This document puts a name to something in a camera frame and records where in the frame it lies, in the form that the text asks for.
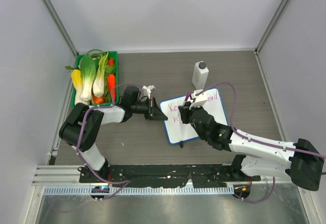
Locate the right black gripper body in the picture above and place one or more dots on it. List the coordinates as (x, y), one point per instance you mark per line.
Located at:
(193, 109)

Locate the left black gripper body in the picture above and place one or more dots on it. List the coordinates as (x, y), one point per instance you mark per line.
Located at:
(149, 116)

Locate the white marker pink cap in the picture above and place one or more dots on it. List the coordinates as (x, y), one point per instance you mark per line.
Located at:
(187, 100)

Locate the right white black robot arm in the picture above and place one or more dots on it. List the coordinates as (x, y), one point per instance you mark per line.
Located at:
(258, 156)

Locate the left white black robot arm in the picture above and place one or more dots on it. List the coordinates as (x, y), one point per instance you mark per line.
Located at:
(82, 125)

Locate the white bottle grey cap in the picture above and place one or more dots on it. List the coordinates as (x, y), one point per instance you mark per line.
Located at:
(200, 75)

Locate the orange carrot toy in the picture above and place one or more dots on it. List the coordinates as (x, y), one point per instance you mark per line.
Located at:
(111, 82)

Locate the pale green celery toy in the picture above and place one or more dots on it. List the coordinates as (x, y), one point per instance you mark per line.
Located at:
(98, 84)

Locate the small red strawberry toy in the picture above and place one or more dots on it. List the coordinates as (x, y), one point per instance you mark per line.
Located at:
(111, 62)

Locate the green plastic basket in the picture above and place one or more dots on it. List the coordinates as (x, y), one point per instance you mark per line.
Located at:
(104, 100)

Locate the green bok choy toy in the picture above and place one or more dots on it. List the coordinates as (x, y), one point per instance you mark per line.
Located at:
(88, 73)

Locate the yellow cabbage toy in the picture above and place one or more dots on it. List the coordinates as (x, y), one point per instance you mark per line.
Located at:
(77, 80)

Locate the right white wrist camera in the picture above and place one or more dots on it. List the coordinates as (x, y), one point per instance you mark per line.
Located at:
(197, 98)

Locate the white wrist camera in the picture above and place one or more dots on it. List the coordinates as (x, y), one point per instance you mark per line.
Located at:
(197, 98)
(147, 90)

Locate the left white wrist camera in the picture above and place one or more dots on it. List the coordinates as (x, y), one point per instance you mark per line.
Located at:
(147, 90)

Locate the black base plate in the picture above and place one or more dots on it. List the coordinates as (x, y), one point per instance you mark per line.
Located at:
(174, 175)

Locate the aluminium frame rail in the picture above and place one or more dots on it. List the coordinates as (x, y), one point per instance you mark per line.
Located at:
(63, 174)

